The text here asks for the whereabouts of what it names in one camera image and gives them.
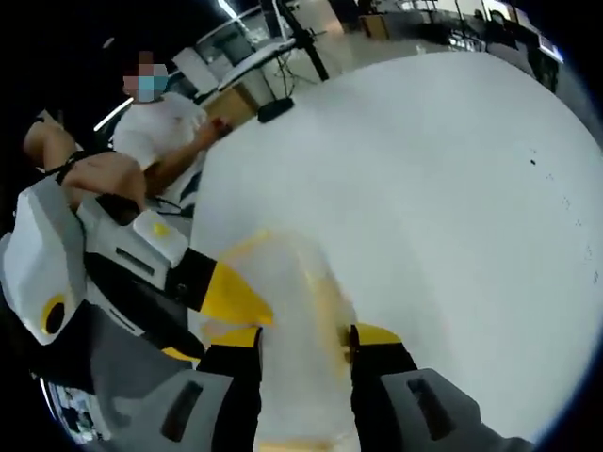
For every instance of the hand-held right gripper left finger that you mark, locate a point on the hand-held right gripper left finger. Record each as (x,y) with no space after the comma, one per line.
(226,391)

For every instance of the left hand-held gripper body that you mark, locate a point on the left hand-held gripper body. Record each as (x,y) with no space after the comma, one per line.
(42,254)

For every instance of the person's left hand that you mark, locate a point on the person's left hand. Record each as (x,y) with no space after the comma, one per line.
(103,174)

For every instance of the white standing desk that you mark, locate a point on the white standing desk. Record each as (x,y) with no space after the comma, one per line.
(256,63)

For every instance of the cardboard box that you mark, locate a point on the cardboard box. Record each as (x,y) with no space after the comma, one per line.
(374,26)

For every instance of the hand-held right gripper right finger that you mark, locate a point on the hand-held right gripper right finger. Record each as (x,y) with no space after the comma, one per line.
(381,405)

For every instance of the small black device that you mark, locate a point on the small black device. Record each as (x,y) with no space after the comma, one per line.
(275,110)

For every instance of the clear bag with yellow contents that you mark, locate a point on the clear bag with yellow contents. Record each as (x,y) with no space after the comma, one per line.
(301,329)

